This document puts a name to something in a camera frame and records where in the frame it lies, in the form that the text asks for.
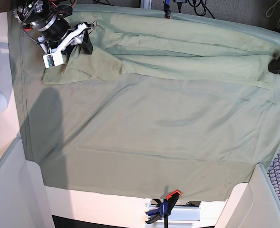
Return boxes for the black power adapter cables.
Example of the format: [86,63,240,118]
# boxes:
[173,0,215,19]

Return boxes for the orange black clamp far middle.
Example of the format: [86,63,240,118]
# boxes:
[164,0,171,19]

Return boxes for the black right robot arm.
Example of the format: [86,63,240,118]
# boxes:
[13,0,95,56]

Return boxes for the green table cloth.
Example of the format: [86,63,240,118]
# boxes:
[8,5,280,201]

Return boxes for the blue orange bar clamp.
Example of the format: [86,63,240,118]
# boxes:
[146,190,182,228]

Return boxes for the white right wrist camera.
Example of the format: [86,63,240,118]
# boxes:
[43,52,64,69]

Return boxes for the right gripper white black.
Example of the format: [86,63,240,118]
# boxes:
[37,22,93,55]

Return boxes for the light green T-shirt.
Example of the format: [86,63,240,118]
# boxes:
[43,13,280,88]

